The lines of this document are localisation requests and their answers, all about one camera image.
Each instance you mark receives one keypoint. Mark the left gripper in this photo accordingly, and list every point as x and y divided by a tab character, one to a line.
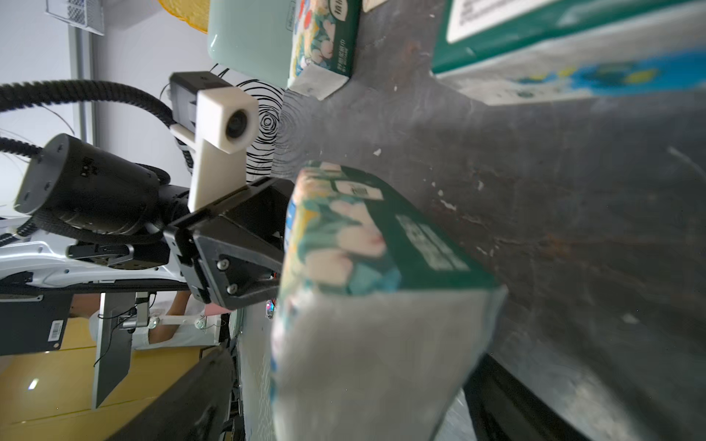
231	252

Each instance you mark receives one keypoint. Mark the mint green toaster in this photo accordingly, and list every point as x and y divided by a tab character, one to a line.
253	37

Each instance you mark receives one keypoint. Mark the floral tissue pack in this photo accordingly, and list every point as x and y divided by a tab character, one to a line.
323	46
380	317

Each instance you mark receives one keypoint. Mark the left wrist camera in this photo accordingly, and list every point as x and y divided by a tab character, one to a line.
217	122

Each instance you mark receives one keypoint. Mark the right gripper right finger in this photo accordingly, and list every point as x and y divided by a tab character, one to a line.
503	408

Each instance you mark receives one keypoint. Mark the green white tissue pack under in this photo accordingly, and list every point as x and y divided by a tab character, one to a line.
505	53

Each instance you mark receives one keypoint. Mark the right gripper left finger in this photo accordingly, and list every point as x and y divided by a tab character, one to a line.
193	408

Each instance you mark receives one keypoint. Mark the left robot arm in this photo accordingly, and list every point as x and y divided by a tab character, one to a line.
128	227

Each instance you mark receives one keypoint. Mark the left yellow toast slice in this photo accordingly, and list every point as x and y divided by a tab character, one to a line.
193	12

